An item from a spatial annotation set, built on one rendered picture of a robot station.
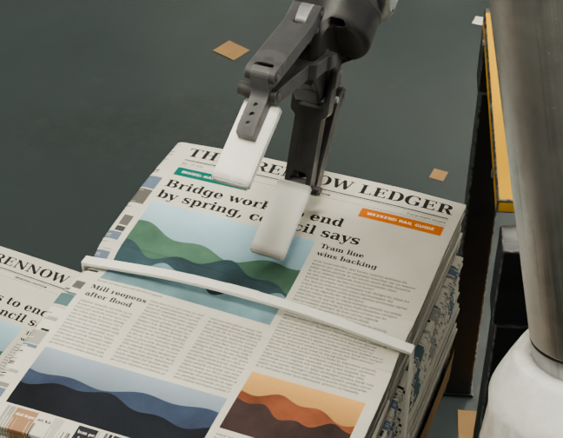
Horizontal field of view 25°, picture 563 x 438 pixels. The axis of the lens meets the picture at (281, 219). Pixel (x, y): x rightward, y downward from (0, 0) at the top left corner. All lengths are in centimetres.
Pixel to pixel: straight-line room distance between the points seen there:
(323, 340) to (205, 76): 224
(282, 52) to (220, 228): 21
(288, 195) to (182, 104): 204
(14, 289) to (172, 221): 34
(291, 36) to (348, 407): 28
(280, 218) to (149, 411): 21
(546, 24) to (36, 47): 281
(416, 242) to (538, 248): 43
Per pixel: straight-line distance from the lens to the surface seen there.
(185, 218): 111
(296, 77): 98
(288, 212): 107
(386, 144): 297
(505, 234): 152
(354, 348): 100
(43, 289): 140
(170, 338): 101
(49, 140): 303
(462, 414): 238
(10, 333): 136
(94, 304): 104
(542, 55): 62
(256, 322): 102
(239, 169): 94
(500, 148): 161
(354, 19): 104
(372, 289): 105
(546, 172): 64
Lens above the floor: 178
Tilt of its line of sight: 40 degrees down
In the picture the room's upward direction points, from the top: straight up
